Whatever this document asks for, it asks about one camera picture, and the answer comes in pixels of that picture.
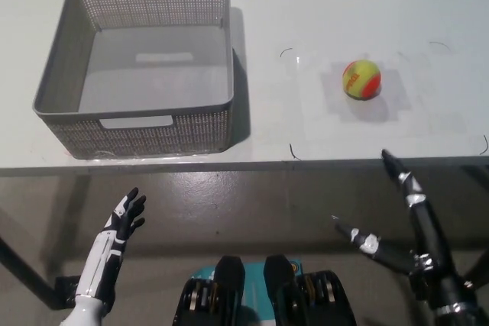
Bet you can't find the yellow and orange tennis ball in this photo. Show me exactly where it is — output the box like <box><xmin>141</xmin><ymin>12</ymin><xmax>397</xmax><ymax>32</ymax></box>
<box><xmin>342</xmin><ymin>59</ymin><xmax>382</xmax><ymax>101</ymax></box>

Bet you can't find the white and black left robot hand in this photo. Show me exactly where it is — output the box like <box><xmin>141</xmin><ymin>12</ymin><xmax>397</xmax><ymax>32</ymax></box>
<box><xmin>75</xmin><ymin>187</ymin><xmax>147</xmax><ymax>304</ymax></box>

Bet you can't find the black and teal robot body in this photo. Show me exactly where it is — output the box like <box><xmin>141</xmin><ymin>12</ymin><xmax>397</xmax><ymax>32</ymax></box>
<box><xmin>171</xmin><ymin>254</ymin><xmax>358</xmax><ymax>326</ymax></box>

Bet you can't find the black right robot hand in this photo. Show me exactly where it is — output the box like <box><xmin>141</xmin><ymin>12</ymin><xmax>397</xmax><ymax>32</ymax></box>
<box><xmin>334</xmin><ymin>149</ymin><xmax>479</xmax><ymax>316</ymax></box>

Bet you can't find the grey perforated plastic basket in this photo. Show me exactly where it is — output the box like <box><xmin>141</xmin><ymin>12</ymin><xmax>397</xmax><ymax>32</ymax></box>
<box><xmin>32</xmin><ymin>0</ymin><xmax>235</xmax><ymax>160</ymax></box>

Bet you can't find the black metal table leg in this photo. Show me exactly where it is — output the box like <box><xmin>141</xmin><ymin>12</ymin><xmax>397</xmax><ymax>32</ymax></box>
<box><xmin>0</xmin><ymin>234</ymin><xmax>58</xmax><ymax>310</ymax></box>

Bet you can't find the black table foot plate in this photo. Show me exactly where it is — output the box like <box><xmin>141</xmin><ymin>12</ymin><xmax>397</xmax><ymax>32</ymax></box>
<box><xmin>53</xmin><ymin>275</ymin><xmax>83</xmax><ymax>310</ymax></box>

